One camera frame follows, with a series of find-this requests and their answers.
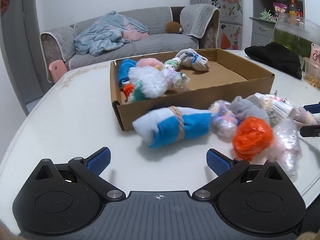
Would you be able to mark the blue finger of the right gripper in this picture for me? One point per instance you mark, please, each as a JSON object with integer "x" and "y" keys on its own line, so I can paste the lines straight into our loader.
{"x": 313, "y": 108}
{"x": 310, "y": 131}

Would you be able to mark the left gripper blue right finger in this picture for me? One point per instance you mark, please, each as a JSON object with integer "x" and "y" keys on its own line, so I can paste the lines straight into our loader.
{"x": 218, "y": 162}

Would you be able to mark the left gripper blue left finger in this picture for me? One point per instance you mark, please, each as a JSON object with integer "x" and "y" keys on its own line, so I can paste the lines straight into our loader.
{"x": 98, "y": 161}

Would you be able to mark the blue white banded sock roll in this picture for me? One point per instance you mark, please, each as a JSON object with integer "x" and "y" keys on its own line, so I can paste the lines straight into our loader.
{"x": 166, "y": 125}

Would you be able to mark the orange plastic bundle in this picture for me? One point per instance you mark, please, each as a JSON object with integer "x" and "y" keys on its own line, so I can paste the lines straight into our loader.
{"x": 128, "y": 89}

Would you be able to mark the pastel white fluffy sock roll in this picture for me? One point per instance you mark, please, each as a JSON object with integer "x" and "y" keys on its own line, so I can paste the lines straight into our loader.
{"x": 175, "y": 80}

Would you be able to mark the white shiny plastic pompom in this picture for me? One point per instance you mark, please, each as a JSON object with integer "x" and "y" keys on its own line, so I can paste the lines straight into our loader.
{"x": 148, "y": 82}

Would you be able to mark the beige blue knit sock pair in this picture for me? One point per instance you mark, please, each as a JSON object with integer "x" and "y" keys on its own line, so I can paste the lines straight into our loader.
{"x": 191, "y": 59}

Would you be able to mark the teal white small sock roll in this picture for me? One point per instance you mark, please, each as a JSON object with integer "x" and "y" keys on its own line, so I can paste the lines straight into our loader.
{"x": 172, "y": 64}

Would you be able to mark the pink fluffy pompom ball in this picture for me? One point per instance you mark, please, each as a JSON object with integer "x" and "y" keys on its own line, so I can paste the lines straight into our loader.
{"x": 150, "y": 61}

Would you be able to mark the clear plastic bag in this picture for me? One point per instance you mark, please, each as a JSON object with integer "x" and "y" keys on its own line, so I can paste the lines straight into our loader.
{"x": 285, "y": 148}

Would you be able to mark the white folded socks pile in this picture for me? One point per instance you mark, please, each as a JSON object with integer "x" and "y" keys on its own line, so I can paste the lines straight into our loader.
{"x": 279, "y": 109}

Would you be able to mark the clear box with yellow beads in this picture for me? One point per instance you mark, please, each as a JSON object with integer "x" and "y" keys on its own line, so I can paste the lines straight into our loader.
{"x": 311, "y": 74}

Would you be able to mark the pastel purple yarn bundle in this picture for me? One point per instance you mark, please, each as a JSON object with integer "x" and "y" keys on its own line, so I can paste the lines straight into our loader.
{"x": 223, "y": 121}

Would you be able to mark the orange plastic bag ball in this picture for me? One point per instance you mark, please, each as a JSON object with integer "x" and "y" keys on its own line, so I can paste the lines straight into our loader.
{"x": 253, "y": 136}

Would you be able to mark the grey sock bundle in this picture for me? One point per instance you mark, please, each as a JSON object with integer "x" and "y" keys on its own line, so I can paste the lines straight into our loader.
{"x": 243, "y": 108}

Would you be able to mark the black knit hat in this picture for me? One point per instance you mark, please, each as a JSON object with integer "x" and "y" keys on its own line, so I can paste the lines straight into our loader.
{"x": 278, "y": 57}

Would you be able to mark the glass fish tank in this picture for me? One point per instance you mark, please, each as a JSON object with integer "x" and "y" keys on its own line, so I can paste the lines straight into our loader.
{"x": 296, "y": 33}

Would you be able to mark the brown cardboard tray box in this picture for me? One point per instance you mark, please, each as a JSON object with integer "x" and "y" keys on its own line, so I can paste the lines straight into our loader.
{"x": 229, "y": 76}

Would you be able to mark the grey cabinet with shelves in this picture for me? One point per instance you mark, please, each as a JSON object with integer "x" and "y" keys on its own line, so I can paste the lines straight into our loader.
{"x": 262, "y": 30}

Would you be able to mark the pink plastic child chair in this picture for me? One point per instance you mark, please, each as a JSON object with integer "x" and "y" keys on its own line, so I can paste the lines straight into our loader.
{"x": 57, "y": 69}

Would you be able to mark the green artificial plant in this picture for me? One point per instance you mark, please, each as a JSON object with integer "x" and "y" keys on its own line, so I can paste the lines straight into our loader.
{"x": 266, "y": 15}

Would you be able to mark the purple snack bag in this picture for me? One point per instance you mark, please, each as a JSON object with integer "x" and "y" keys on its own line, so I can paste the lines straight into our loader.
{"x": 279, "y": 7}

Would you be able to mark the light blue crumpled blanket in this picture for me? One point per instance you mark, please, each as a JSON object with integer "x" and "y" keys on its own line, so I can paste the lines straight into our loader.
{"x": 105, "y": 34}

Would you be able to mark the pink garment on sofa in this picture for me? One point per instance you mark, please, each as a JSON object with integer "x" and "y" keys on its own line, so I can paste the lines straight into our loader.
{"x": 134, "y": 35}

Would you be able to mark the grey quilted sofa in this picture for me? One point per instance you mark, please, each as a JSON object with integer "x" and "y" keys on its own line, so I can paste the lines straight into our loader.
{"x": 200, "y": 24}

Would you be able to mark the brown plush toy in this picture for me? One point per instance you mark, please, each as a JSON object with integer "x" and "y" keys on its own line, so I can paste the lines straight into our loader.
{"x": 173, "y": 28}

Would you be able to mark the grey door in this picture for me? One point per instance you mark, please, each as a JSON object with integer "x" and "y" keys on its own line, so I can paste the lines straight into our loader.
{"x": 18, "y": 51}

